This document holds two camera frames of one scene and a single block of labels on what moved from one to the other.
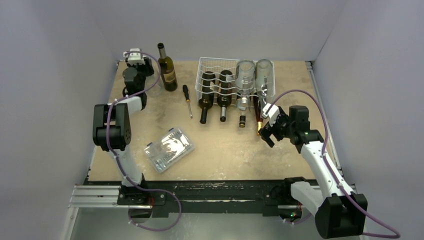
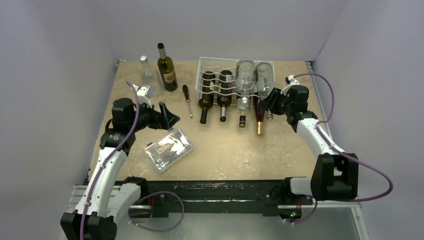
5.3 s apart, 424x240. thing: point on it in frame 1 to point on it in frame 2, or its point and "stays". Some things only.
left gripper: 146,67 to 164,120
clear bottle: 245,80 stays
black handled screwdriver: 185,89 stays
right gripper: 274,127 to 274,102
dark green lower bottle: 206,101 stays
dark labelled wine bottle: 167,66 stays
